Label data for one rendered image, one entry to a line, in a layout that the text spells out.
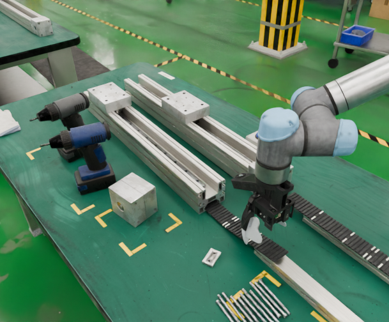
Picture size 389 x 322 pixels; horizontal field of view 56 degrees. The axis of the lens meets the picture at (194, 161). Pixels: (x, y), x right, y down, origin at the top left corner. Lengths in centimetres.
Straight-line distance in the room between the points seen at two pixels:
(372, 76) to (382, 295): 50
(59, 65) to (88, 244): 179
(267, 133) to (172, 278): 44
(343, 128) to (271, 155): 15
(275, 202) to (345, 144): 19
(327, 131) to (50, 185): 88
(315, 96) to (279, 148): 18
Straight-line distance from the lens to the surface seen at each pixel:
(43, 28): 269
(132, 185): 106
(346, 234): 106
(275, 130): 73
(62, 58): 268
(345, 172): 132
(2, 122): 170
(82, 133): 111
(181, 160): 121
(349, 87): 88
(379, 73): 90
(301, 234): 108
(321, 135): 77
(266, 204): 86
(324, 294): 93
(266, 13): 439
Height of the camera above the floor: 156
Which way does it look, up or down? 37 degrees down
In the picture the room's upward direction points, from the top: 1 degrees counter-clockwise
